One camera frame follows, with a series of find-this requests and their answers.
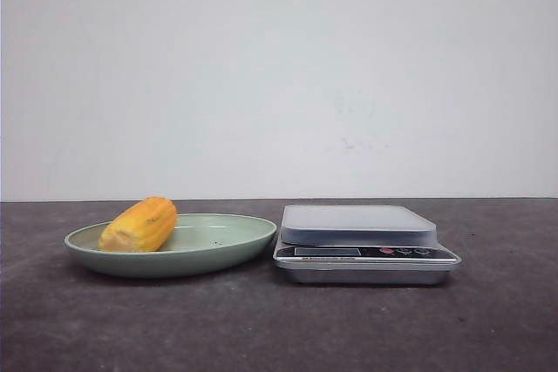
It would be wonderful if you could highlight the yellow corn cob piece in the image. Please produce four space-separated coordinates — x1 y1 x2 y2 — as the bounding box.
98 197 178 253

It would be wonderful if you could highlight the silver digital kitchen scale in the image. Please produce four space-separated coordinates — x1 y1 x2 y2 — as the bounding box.
273 205 461 285

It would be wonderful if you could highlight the green shallow plate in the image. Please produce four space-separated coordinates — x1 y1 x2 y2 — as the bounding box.
65 213 276 279

